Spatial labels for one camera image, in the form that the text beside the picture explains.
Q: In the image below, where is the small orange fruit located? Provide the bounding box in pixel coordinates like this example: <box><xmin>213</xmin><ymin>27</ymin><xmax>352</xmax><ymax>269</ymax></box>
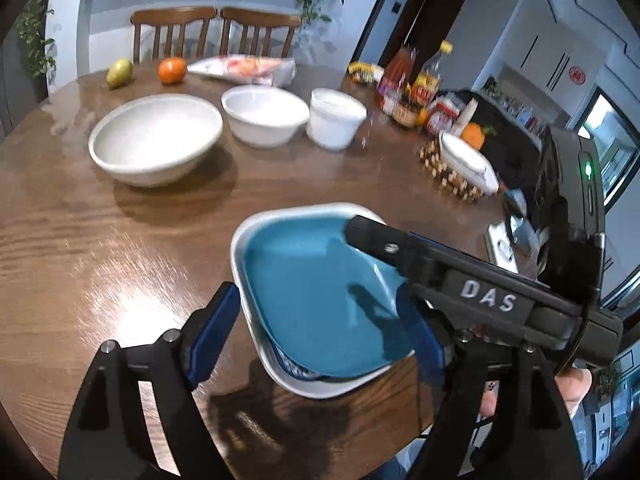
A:
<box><xmin>460</xmin><ymin>122</ymin><xmax>497</xmax><ymax>151</ymax></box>

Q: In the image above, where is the red sauce bottle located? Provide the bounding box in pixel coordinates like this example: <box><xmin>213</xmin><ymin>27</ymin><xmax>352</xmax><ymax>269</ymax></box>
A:
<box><xmin>376</xmin><ymin>44</ymin><xmax>416</xmax><ymax>102</ymax></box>

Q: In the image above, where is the hanging green plant right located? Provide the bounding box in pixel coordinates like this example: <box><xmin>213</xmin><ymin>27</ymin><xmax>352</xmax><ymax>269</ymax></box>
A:
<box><xmin>295</xmin><ymin>0</ymin><xmax>345</xmax><ymax>27</ymax></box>

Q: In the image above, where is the back wooden chair left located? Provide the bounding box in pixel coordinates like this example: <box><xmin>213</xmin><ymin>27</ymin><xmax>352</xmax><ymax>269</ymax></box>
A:
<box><xmin>130</xmin><ymin>6</ymin><xmax>218</xmax><ymax>64</ymax></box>

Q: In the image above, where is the small patterned square plate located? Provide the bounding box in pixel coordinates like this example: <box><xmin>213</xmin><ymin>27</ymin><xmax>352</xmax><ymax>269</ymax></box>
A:
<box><xmin>230</xmin><ymin>203</ymin><xmax>413</xmax><ymax>400</ymax></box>

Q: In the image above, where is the white dish on trivet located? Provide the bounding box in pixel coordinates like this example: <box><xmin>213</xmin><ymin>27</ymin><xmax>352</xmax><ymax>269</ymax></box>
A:
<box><xmin>438</xmin><ymin>132</ymin><xmax>499</xmax><ymax>196</ymax></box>

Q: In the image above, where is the small white cup bowl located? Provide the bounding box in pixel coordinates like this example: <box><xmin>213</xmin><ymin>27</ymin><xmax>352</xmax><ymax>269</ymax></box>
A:
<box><xmin>306</xmin><ymin>88</ymin><xmax>368</xmax><ymax>152</ymax></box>

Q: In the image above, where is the yellow-capped vinegar bottle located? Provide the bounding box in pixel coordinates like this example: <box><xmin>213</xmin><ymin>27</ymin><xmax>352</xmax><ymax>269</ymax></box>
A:
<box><xmin>409</xmin><ymin>40</ymin><xmax>452</xmax><ymax>108</ymax></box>

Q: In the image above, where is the large speckled white bowl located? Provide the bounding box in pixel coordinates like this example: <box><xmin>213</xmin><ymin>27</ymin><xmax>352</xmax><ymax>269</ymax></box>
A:
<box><xmin>88</xmin><ymin>93</ymin><xmax>224</xmax><ymax>188</ymax></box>

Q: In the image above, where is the wooden chair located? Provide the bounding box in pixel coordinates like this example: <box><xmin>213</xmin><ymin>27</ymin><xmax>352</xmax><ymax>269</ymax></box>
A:
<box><xmin>219</xmin><ymin>6</ymin><xmax>303</xmax><ymax>58</ymax></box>
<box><xmin>130</xmin><ymin>6</ymin><xmax>218</xmax><ymax>64</ymax></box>

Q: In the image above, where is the yellow snack packet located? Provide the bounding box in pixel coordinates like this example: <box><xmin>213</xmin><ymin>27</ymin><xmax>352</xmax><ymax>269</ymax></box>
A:
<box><xmin>347</xmin><ymin>61</ymin><xmax>384</xmax><ymax>87</ymax></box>

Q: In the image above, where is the white snack bag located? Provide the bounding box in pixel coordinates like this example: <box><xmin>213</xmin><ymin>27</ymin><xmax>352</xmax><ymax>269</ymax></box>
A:
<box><xmin>186</xmin><ymin>54</ymin><xmax>296</xmax><ymax>88</ymax></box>

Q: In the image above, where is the green pear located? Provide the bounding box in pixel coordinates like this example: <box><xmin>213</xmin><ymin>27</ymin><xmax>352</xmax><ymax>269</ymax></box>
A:
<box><xmin>105</xmin><ymin>58</ymin><xmax>134</xmax><ymax>90</ymax></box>

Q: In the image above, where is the orange mandarin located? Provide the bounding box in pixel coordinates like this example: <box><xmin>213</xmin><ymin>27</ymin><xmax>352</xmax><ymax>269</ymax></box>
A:
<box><xmin>157</xmin><ymin>58</ymin><xmax>186</xmax><ymax>86</ymax></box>

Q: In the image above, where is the medium white bowl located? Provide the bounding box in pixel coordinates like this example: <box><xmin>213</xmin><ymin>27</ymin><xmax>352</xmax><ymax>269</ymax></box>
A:
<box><xmin>221</xmin><ymin>86</ymin><xmax>309</xmax><ymax>150</ymax></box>

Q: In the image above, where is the back wooden chair right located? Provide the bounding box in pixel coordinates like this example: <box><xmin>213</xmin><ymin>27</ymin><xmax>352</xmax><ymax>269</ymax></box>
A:
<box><xmin>219</xmin><ymin>6</ymin><xmax>303</xmax><ymax>58</ymax></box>

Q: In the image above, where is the person's right hand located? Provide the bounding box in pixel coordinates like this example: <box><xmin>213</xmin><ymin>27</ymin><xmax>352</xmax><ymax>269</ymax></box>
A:
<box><xmin>480</xmin><ymin>367</ymin><xmax>592</xmax><ymax>419</ymax></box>

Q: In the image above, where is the wooden bead trivet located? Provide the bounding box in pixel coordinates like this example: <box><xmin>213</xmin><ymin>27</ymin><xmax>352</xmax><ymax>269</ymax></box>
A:
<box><xmin>418</xmin><ymin>140</ymin><xmax>484</xmax><ymax>204</ymax></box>

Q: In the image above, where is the dark doorway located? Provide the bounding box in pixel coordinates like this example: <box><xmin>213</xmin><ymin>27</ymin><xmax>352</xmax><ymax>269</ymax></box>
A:
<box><xmin>352</xmin><ymin>0</ymin><xmax>465</xmax><ymax>75</ymax></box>

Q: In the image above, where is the blue square plate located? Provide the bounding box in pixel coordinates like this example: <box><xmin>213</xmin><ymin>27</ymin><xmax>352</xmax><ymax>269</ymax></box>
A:
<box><xmin>240</xmin><ymin>214</ymin><xmax>412</xmax><ymax>382</ymax></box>

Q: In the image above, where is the red-lid chili jar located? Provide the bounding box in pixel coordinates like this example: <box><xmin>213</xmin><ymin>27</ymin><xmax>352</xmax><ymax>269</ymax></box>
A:
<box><xmin>423</xmin><ymin>96</ymin><xmax>460</xmax><ymax>136</ymax></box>

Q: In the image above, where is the hanging green plant left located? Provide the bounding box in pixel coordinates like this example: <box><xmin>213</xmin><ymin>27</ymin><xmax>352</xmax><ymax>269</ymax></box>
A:
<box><xmin>14</xmin><ymin>0</ymin><xmax>56</xmax><ymax>80</ymax></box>

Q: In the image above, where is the hanging green plant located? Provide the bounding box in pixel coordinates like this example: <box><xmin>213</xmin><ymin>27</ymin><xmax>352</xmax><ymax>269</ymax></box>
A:
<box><xmin>14</xmin><ymin>0</ymin><xmax>56</xmax><ymax>80</ymax></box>
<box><xmin>295</xmin><ymin>0</ymin><xmax>345</xmax><ymax>27</ymax></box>

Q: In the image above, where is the brown-lid sauce jar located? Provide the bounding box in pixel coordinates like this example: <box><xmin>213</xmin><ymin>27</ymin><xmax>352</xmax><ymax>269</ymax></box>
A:
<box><xmin>392</xmin><ymin>100</ymin><xmax>421</xmax><ymax>129</ymax></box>

